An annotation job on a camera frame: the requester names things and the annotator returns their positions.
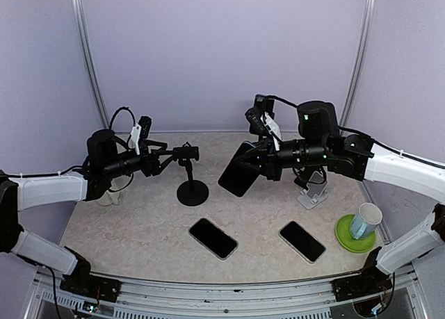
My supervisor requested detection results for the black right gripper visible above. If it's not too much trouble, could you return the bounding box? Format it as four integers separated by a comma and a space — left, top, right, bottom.
235, 132, 330, 180

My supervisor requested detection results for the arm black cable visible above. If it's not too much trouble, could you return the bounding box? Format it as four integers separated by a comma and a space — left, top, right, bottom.
266, 95, 445, 169
6, 106, 138, 195

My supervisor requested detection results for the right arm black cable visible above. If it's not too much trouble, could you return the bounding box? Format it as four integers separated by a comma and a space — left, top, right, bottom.
266, 95, 445, 169

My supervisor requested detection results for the teal-edged black phone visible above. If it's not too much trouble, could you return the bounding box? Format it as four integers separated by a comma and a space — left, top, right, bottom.
218, 141, 259, 197

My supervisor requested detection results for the white-edged black phone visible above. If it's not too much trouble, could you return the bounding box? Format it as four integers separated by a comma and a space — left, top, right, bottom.
279, 221, 326, 264

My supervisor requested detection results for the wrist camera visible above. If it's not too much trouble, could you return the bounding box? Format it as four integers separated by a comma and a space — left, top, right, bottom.
245, 107, 282, 151
127, 116, 152, 155

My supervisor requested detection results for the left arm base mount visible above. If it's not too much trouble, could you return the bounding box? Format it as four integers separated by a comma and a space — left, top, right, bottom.
60, 274, 122, 303

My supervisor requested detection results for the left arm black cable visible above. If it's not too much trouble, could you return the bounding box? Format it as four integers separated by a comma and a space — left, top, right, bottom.
6, 106, 138, 195

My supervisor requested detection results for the clear-case black phone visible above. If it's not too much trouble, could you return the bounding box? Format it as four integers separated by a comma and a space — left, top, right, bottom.
188, 218, 238, 260

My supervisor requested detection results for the right aluminium frame post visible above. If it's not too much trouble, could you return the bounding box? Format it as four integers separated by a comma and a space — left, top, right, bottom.
340, 0, 376, 127

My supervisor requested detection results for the aluminium frame post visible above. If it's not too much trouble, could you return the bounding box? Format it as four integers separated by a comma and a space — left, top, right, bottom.
71, 0, 110, 129
340, 0, 376, 127

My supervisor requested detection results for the left aluminium frame post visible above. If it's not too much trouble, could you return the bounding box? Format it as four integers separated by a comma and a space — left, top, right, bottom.
71, 0, 110, 129

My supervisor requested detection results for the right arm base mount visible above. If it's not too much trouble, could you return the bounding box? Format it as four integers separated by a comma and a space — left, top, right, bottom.
332, 274, 393, 302

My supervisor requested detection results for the aluminium front rail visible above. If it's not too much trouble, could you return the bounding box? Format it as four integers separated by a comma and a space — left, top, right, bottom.
24, 259, 428, 319

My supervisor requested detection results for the blue-edged black phone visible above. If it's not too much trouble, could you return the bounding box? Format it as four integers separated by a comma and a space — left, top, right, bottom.
254, 94, 275, 119

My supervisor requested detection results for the silver folding phone stand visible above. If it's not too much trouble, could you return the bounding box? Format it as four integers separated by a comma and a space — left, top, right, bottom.
298, 171, 327, 210

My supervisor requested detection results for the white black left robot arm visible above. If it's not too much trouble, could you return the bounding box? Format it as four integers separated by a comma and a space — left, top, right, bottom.
1, 129, 187, 295

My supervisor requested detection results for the white mug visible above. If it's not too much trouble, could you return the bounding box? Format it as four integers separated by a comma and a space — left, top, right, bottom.
95, 190, 120, 206

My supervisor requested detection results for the green plate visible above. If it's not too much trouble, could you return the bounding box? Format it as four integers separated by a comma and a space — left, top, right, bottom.
334, 214, 376, 254

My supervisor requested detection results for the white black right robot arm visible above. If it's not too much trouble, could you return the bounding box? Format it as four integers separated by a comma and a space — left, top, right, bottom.
232, 97, 444, 294

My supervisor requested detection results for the black round-base phone stand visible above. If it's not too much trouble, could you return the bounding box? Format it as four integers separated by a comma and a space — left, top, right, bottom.
257, 135, 268, 144

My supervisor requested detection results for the black folding phone stand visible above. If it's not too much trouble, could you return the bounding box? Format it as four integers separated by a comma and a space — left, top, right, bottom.
292, 168, 308, 190

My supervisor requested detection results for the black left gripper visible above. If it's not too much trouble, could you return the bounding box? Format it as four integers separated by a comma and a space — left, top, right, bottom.
103, 140, 177, 179

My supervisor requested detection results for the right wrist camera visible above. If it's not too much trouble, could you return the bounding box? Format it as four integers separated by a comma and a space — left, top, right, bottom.
245, 107, 282, 151

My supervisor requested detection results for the light blue cup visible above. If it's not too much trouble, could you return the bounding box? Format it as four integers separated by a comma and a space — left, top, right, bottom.
349, 203, 383, 240

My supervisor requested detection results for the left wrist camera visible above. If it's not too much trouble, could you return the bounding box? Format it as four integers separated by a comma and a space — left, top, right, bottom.
127, 116, 152, 155

